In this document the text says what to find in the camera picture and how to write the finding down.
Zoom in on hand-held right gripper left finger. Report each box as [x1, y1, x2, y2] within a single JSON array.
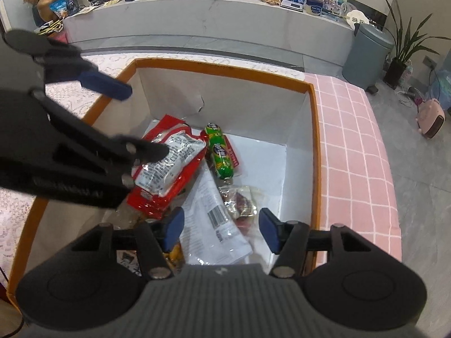
[[70, 206, 185, 279]]

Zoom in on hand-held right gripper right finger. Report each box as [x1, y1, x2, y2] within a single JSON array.
[[258, 208, 375, 279]]

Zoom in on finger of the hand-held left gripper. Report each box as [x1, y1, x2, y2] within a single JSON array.
[[31, 90, 170, 188], [5, 29, 134, 103]]

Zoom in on clear packet with brown snack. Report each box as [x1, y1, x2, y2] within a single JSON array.
[[218, 184, 262, 223]]

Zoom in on red meat snack packet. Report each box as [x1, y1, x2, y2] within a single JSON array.
[[126, 114, 209, 219]]

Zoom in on large clear plastic snack packet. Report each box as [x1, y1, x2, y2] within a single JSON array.
[[182, 171, 253, 265]]

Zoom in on orange cardboard box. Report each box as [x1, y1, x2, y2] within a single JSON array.
[[7, 58, 325, 301]]

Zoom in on orange fried snack packet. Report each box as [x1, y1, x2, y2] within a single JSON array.
[[164, 241, 185, 272]]

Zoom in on pink basket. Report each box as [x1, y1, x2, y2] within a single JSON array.
[[45, 28, 70, 45]]

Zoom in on white lace tablecloth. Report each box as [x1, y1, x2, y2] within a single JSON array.
[[0, 51, 308, 283]]

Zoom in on papers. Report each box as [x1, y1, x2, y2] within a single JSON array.
[[72, 1, 103, 17]]

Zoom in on green sausage snack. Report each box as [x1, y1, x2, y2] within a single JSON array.
[[205, 123, 235, 181]]

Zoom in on blue snack bag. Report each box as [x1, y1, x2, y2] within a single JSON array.
[[49, 0, 70, 20]]

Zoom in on gold vase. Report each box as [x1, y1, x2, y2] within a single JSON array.
[[37, 0, 66, 24]]

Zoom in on white marble media console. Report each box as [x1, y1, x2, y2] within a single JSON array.
[[61, 0, 355, 72]]

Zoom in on pink heater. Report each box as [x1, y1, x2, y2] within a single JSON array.
[[415, 98, 446, 139]]

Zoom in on grey trash bin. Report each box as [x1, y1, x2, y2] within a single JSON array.
[[341, 23, 395, 94]]

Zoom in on long-leaf plant in black pot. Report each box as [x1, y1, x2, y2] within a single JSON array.
[[382, 0, 443, 91]]

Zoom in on blue water jug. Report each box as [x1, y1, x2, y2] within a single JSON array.
[[429, 70, 451, 110]]

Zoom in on white round disc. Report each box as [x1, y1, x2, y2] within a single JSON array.
[[345, 9, 369, 31]]

